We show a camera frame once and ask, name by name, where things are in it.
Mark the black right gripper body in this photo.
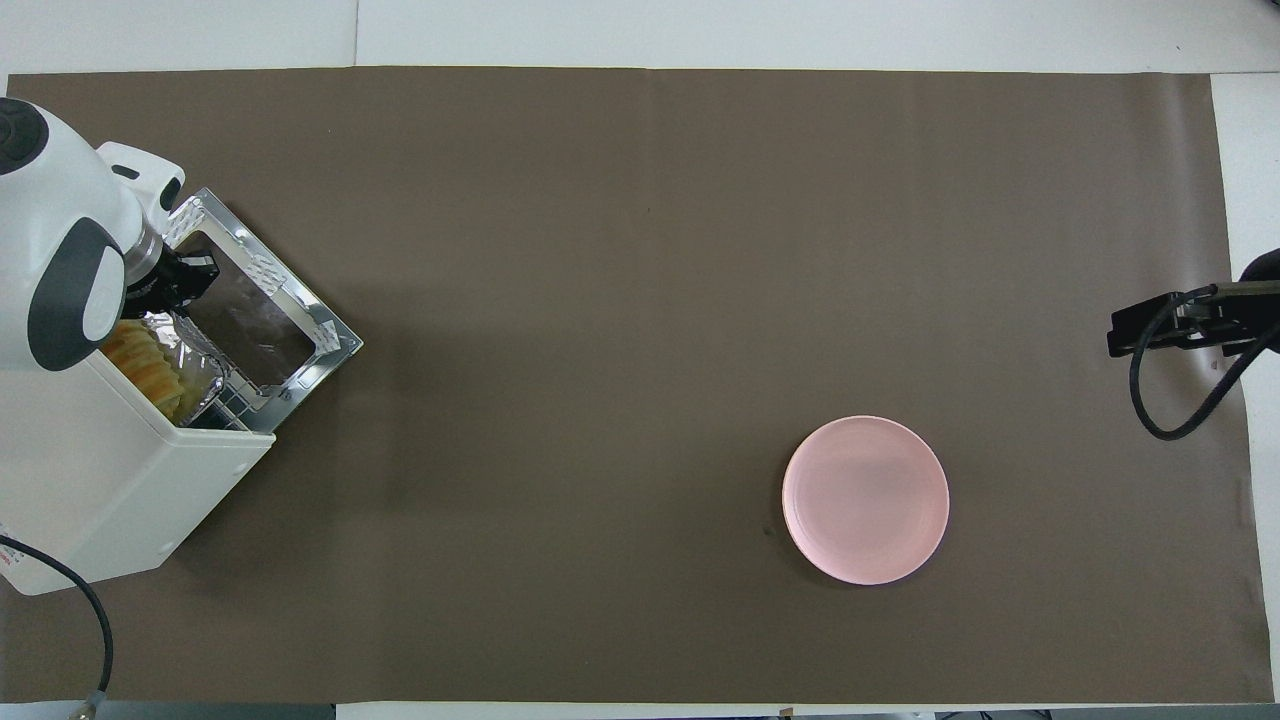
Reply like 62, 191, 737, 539
1200, 248, 1280, 355

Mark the wire oven rack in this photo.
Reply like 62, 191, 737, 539
195, 335, 278, 433

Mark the aluminium foil tray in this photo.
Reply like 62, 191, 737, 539
103, 308, 224, 429

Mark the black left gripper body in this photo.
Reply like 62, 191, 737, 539
124, 253, 189, 321

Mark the brown table mat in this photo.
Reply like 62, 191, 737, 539
5, 67, 1273, 704

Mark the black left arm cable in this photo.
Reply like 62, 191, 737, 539
0, 534, 115, 720

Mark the silver glass oven door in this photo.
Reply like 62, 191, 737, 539
163, 187, 364, 411

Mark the yellow ridged bread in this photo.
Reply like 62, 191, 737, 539
103, 320, 187, 421

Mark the white toaster oven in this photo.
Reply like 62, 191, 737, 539
0, 340, 277, 597

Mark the pink round plate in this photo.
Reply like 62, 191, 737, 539
782, 415, 950, 587

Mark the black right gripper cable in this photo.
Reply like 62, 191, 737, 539
1129, 286, 1280, 442

